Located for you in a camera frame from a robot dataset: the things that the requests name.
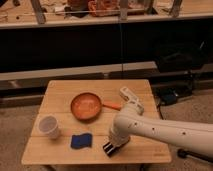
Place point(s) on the black bag on floor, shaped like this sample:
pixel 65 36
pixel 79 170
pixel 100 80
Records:
pixel 178 57

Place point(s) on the translucent plastic cup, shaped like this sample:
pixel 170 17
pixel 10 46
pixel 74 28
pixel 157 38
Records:
pixel 48 126

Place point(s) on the wooden table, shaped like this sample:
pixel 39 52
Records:
pixel 40 150

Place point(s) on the orange object on shelf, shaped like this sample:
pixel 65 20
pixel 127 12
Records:
pixel 100 8

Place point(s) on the black white striped eraser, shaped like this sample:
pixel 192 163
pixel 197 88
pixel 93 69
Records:
pixel 110 149

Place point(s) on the black tripod leg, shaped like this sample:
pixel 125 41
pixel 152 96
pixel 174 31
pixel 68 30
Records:
pixel 181 153

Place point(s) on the blue cloth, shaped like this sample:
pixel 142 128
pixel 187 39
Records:
pixel 81 141

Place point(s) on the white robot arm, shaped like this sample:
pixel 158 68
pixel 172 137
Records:
pixel 197 137

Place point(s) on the orange frying pan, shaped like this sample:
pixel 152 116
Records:
pixel 87 106

